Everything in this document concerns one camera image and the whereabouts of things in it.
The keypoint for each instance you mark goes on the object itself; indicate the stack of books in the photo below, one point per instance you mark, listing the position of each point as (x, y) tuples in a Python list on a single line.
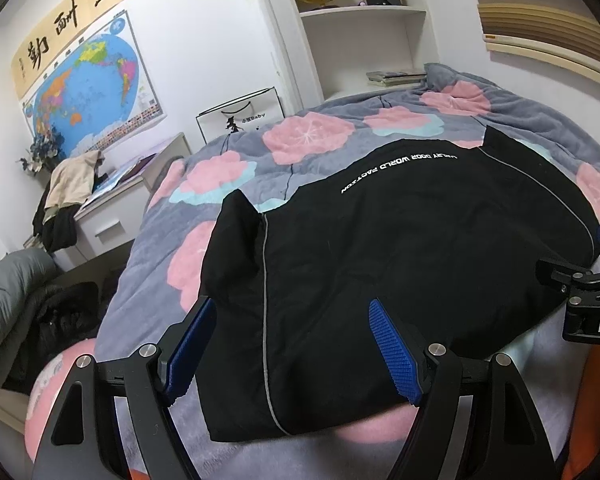
[(395, 77)]

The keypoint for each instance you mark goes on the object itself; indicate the black jacket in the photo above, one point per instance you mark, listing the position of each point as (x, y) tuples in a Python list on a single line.
[(380, 240)]

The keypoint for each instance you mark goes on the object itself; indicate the pink cushion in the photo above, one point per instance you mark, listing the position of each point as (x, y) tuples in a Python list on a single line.
[(55, 400)]

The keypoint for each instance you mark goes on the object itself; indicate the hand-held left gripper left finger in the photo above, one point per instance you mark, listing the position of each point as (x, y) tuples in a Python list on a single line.
[(187, 355)]

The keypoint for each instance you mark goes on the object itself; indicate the open book on desk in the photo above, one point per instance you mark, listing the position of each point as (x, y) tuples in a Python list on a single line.
[(122, 175)]

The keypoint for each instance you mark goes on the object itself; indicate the grey floral blanket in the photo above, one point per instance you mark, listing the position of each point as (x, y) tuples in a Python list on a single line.
[(310, 130)]

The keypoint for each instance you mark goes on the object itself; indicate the black padded garment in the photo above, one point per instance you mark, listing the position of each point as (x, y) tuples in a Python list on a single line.
[(65, 315)]

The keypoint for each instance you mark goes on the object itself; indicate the wooden slatted panel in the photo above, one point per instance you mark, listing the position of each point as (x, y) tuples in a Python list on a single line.
[(545, 15)]

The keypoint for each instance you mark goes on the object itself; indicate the orange cloth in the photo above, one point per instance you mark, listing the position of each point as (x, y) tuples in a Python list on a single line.
[(595, 410)]

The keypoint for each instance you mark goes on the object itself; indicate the calligraphy banner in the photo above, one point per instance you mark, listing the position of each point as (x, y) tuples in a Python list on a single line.
[(70, 25)]

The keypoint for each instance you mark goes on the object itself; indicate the world map poster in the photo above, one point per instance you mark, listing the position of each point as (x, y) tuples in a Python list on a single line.
[(90, 80)]

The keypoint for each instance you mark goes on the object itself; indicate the beige clothing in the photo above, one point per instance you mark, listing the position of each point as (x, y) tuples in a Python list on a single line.
[(72, 180)]

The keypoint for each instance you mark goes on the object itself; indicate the white desk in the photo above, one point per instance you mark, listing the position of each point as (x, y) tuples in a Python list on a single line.
[(107, 220)]

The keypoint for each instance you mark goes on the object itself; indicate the white wall shelf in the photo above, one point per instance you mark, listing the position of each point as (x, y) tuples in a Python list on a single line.
[(365, 40)]

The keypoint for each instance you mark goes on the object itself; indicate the dark clothing on chair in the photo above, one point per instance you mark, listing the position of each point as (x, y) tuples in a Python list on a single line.
[(55, 225)]

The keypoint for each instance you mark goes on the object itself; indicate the white paper bag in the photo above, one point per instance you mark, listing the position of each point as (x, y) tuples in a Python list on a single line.
[(240, 115)]

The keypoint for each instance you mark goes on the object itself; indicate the blue artificial flowers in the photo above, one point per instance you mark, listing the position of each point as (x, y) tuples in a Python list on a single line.
[(42, 152)]

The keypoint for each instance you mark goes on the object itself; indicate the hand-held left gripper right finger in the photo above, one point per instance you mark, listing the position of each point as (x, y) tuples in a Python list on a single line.
[(395, 355)]

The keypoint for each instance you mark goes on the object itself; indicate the grey puffer coat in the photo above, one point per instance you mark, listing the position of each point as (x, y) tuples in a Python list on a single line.
[(10, 305)]

